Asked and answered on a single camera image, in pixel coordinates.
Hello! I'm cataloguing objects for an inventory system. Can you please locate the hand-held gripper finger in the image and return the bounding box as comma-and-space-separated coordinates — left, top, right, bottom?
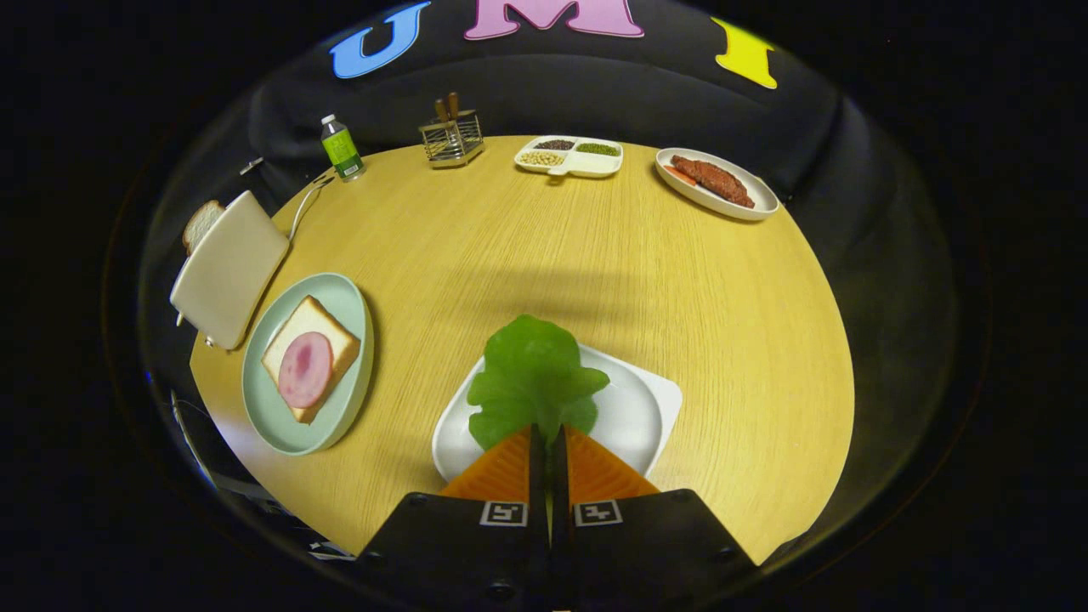
548, 423, 759, 612
353, 423, 552, 612

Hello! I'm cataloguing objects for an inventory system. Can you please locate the green lettuce leaf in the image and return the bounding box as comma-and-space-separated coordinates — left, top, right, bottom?
466, 314, 611, 451

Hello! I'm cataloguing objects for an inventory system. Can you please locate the toasted bread slice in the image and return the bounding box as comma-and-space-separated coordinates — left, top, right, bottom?
182, 200, 225, 256

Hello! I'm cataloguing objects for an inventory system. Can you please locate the white square plate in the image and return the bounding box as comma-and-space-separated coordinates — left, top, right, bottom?
431, 343, 683, 484

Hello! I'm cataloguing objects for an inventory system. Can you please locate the pink ham slice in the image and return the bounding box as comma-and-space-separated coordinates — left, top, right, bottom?
277, 331, 335, 410

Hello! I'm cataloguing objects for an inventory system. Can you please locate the pale green round plate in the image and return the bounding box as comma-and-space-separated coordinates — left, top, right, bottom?
241, 272, 375, 457

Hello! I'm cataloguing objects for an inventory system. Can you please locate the white bread slice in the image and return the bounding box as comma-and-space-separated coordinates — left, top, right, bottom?
260, 294, 362, 425

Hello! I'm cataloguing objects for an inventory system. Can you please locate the white oval plate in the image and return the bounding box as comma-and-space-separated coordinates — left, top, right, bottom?
654, 147, 780, 223

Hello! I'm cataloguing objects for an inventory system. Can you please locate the white divided dish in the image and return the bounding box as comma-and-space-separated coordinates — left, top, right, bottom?
513, 135, 625, 179

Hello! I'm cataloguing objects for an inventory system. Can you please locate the grilled meat strip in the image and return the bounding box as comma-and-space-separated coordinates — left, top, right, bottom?
670, 154, 757, 210

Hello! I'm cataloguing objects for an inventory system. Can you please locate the white toaster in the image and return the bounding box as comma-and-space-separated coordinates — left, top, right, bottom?
169, 190, 292, 352

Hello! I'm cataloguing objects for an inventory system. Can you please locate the clear bottle with green label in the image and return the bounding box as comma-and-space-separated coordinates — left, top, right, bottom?
320, 114, 367, 183

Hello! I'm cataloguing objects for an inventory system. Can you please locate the metal wire utensil holder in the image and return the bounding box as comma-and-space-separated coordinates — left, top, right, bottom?
417, 109, 486, 169

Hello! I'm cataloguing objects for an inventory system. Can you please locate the white toaster cable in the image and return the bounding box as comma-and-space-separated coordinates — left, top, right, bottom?
287, 174, 337, 243

